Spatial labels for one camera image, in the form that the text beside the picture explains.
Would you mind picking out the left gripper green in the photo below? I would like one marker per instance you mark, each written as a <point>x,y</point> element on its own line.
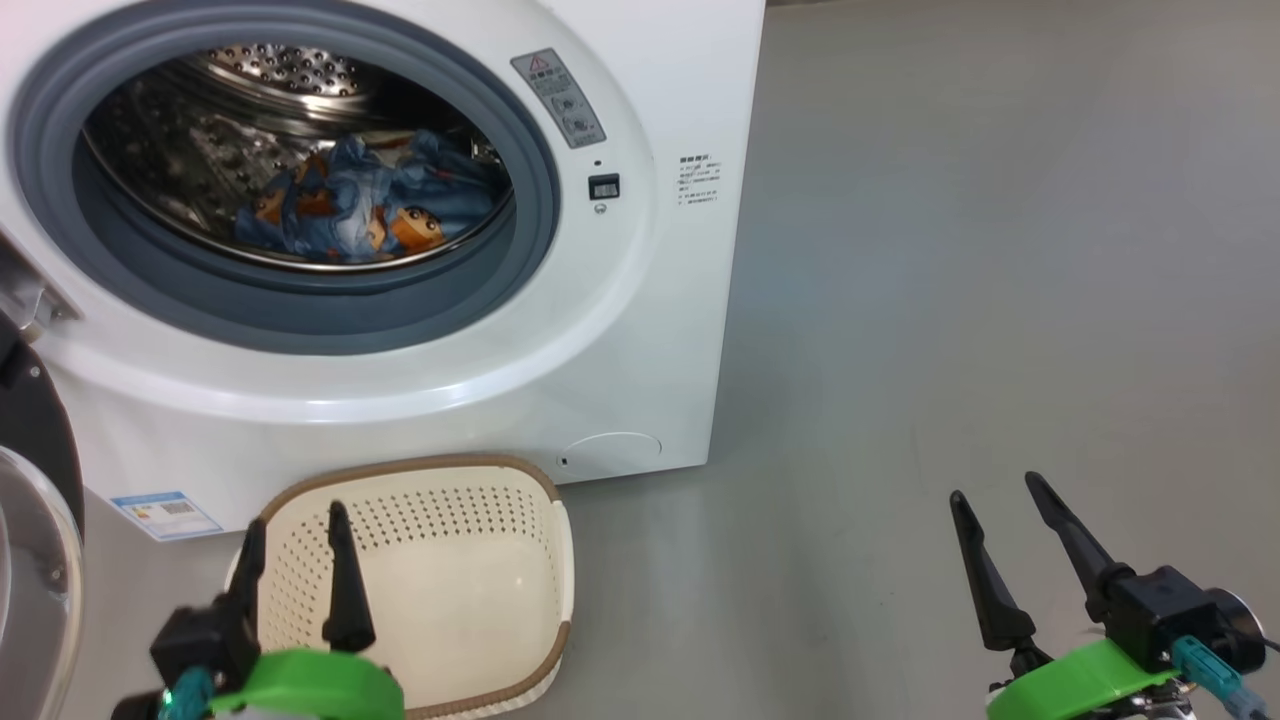
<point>310,690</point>

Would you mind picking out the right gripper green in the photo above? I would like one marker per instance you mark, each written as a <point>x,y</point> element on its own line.
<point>1080,685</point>

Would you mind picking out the black glass washer door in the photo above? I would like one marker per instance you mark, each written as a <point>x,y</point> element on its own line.
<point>30,560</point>

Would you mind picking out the white front-load washing machine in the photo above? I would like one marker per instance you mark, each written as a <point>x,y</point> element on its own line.
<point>450,370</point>

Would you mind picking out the metal door hinge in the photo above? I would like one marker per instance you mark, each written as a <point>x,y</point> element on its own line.
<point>35,290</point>

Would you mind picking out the stainless steel washer drum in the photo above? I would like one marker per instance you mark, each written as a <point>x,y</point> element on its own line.
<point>180,140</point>

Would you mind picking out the black door lock slot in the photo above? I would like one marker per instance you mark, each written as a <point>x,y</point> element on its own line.
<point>604,187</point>

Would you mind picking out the blue energy label sticker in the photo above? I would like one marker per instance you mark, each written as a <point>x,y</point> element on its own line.
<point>165,515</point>

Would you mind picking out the cream perforated laundry basket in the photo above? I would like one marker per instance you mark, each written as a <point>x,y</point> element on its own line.
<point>470,590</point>

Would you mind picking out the round white filter cover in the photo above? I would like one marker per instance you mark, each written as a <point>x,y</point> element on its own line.
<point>612,455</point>

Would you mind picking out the grey warning label sticker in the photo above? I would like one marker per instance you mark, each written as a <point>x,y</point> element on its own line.
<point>558,98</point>

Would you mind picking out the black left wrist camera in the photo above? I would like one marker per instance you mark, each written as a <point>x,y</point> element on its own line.
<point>200,640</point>

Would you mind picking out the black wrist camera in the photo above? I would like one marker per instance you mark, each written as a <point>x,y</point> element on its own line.
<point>1170,605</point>
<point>200,640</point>

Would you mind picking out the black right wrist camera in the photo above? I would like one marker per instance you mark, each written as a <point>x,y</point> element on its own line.
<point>1170,605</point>

